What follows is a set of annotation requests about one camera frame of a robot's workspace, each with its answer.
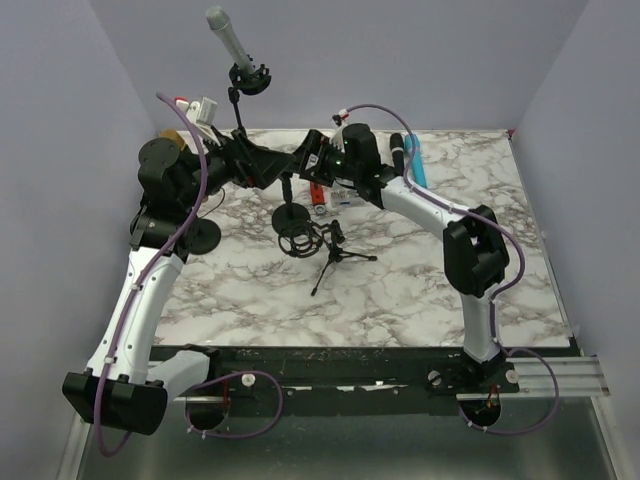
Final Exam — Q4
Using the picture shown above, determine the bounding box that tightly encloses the red handled adjustable wrench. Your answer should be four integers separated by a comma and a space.
309, 182, 327, 215

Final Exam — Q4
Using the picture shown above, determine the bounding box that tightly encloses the blue microphone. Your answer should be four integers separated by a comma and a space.
404, 134, 428, 189

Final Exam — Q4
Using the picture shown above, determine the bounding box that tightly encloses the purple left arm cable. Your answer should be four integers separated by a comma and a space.
94, 91, 209, 457

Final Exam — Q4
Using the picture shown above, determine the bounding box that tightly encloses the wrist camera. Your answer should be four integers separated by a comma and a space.
330, 109, 350, 150
174, 96, 219, 145

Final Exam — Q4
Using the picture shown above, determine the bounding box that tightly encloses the gold microphone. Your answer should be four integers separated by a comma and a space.
158, 129, 186, 150

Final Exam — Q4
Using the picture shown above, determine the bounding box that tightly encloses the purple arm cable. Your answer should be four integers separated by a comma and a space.
94, 91, 209, 457
339, 103, 526, 351

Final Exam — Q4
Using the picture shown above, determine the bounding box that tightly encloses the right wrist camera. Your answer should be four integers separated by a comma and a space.
330, 109, 350, 150

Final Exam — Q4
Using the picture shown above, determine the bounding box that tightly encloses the black tripod shock-mount stand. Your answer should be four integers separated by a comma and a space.
277, 220, 378, 296

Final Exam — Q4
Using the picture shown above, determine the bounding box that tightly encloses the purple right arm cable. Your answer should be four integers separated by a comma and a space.
339, 103, 526, 351

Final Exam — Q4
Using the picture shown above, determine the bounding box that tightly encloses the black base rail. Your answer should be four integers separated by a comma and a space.
149, 343, 586, 419

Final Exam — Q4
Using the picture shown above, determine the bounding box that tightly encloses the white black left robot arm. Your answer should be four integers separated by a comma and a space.
62, 130, 297, 436

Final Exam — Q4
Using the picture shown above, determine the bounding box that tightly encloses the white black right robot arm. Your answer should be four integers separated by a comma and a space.
293, 123, 509, 392

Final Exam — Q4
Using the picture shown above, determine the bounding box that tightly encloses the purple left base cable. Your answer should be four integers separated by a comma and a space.
185, 375, 288, 441

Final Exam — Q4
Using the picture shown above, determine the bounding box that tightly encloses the grey microphone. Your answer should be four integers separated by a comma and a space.
206, 6, 255, 75

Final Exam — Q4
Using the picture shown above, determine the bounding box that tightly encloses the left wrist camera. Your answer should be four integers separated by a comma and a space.
174, 96, 219, 145

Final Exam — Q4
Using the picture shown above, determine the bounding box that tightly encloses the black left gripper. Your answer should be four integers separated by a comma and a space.
179, 125, 294, 209

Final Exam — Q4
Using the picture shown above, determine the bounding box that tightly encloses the black microphone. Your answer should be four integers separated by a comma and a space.
389, 132, 406, 176

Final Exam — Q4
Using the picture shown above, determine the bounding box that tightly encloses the black clip desk stand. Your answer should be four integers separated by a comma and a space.
271, 172, 311, 235

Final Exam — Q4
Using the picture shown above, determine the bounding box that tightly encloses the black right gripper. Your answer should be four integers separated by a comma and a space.
283, 130, 359, 189

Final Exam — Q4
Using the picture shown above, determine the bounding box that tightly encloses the tall black shock-mount stand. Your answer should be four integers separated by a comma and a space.
228, 64, 272, 133

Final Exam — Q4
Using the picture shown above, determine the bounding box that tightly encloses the clear plastic screw box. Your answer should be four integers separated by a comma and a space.
329, 185, 367, 209

